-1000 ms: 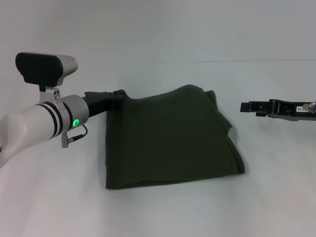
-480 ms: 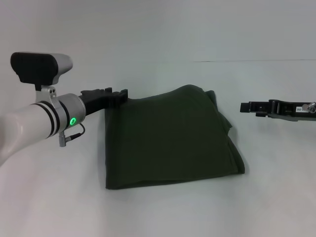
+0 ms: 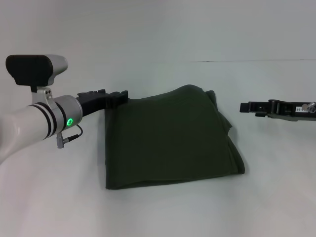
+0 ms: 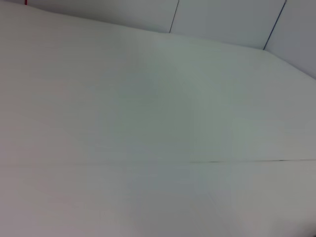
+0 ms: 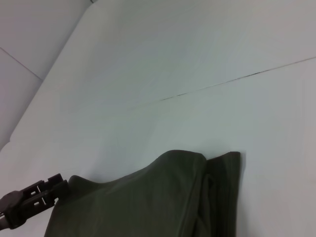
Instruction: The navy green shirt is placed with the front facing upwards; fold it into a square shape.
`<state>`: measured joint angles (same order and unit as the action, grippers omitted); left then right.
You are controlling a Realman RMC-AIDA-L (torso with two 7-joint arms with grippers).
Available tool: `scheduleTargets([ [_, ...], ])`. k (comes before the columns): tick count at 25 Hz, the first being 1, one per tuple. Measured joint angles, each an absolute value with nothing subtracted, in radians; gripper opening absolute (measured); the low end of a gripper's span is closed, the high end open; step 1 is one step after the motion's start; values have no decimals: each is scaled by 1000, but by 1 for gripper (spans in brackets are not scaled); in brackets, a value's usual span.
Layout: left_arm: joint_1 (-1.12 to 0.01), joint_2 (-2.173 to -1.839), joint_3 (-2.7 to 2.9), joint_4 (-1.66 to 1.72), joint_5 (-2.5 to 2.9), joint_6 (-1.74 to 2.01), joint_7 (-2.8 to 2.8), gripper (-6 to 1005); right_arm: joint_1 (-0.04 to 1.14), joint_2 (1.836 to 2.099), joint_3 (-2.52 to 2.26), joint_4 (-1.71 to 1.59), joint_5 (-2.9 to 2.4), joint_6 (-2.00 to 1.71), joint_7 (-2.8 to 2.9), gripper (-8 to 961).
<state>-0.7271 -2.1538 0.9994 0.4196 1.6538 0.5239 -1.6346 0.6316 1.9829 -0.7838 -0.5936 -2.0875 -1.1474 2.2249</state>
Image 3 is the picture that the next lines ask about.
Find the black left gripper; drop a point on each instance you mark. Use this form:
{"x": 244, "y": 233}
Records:
{"x": 92, "y": 102}

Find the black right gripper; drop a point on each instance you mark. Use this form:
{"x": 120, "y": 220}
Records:
{"x": 291, "y": 109}

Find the dark green FREE T-shirt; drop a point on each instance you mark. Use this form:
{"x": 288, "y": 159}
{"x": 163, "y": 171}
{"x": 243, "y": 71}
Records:
{"x": 168, "y": 138}

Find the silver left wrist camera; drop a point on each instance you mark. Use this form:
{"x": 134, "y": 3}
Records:
{"x": 34, "y": 70}

